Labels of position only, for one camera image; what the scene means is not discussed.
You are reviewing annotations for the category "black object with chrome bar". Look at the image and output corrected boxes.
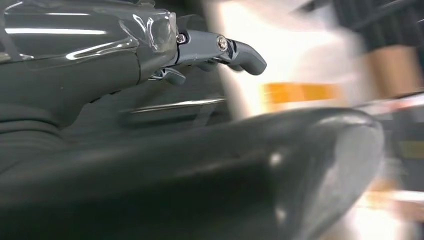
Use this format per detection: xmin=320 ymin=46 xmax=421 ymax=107
xmin=64 ymin=64 xmax=234 ymax=147

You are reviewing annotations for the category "person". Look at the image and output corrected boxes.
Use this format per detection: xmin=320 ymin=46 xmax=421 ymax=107
xmin=291 ymin=0 xmax=424 ymax=100

